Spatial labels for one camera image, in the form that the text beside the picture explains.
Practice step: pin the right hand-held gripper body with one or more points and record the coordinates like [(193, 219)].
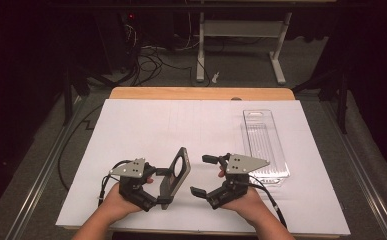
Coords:
[(241, 165)]

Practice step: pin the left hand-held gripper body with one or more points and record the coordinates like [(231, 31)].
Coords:
[(129, 168)]

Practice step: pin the grey tray lid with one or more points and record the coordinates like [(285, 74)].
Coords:
[(176, 176)]

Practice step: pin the clear plastic packaging box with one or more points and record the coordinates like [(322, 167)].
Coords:
[(264, 146)]

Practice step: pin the person's left hand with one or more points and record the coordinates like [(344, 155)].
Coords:
[(114, 203)]

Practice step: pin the person's right hand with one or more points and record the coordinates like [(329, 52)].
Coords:
[(247, 203)]

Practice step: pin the small white floor object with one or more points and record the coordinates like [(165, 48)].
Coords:
[(216, 77)]

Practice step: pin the dark metal stand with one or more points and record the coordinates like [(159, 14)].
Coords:
[(68, 96), (341, 96)]

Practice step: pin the black device with red light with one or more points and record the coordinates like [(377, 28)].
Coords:
[(127, 36)]

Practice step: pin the white metal stand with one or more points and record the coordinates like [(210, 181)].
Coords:
[(244, 28)]

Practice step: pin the metal floor rail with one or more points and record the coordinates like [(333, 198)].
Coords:
[(361, 173), (39, 190)]

